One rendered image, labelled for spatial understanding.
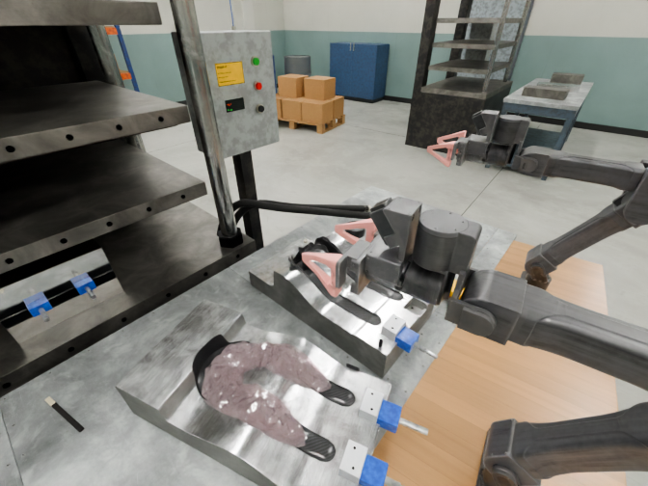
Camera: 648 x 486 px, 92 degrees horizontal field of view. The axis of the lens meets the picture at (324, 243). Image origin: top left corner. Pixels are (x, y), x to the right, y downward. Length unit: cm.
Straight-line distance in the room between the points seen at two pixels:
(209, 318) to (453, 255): 60
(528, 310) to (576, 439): 22
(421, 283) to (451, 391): 46
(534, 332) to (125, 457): 75
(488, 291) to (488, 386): 49
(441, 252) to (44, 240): 97
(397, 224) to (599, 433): 37
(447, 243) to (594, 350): 19
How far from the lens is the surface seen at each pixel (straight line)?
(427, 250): 40
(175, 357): 79
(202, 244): 132
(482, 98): 458
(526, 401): 92
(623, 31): 704
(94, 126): 104
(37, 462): 93
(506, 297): 43
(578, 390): 100
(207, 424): 72
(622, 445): 57
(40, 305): 113
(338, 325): 80
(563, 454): 61
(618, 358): 46
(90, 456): 88
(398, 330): 77
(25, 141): 102
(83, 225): 110
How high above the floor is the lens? 150
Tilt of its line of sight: 35 degrees down
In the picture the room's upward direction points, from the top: straight up
